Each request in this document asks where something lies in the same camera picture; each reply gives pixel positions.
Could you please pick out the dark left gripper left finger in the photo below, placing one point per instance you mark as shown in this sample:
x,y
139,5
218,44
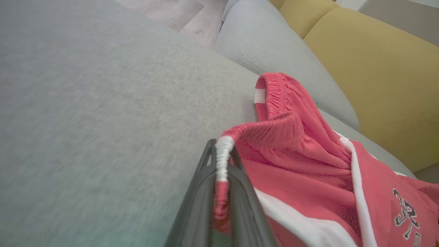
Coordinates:
x,y
195,212

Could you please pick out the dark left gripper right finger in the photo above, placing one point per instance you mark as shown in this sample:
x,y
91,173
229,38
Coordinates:
x,y
245,219

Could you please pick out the red printed shorts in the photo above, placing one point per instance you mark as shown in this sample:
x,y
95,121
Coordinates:
x,y
308,171

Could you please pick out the grey sofa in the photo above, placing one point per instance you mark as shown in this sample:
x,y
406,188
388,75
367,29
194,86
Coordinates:
x,y
103,120

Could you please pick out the small grey sofa cushion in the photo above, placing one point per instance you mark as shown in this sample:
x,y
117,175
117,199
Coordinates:
x,y
274,48

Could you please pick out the yellow sofa cushion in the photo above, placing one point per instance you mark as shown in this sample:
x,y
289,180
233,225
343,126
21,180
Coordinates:
x,y
384,82
305,15

